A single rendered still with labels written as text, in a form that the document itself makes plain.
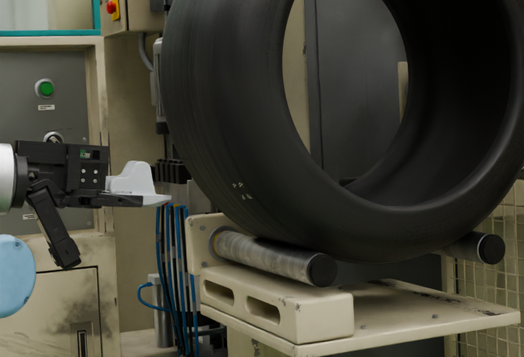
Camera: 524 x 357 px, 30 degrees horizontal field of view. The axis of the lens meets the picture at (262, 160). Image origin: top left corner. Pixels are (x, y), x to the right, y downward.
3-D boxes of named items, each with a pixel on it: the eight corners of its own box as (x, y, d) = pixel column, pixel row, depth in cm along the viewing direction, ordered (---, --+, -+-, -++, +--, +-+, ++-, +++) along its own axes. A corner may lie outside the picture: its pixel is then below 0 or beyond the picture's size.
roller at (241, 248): (211, 229, 161) (237, 229, 163) (210, 256, 161) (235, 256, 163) (309, 254, 129) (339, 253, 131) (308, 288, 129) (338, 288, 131)
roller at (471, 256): (359, 214, 172) (381, 215, 174) (358, 240, 172) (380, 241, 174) (483, 233, 141) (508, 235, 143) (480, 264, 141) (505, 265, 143)
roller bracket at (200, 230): (186, 274, 162) (183, 216, 161) (391, 250, 178) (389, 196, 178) (193, 277, 159) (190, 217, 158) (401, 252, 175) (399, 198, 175)
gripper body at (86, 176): (115, 146, 125) (20, 139, 120) (111, 213, 125) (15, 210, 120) (99, 145, 132) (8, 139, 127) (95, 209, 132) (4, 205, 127)
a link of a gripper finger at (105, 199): (146, 196, 126) (79, 192, 123) (146, 207, 126) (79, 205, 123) (136, 193, 131) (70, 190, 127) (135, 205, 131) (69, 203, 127)
